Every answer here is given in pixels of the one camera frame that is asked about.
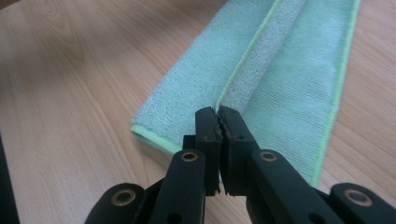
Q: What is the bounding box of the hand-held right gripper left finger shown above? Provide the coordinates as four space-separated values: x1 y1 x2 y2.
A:
182 106 223 197

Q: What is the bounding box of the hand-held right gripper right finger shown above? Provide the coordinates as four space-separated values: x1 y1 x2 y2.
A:
217 105 261 197

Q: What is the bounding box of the green microfibre towel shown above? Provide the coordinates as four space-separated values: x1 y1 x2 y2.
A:
130 0 362 189

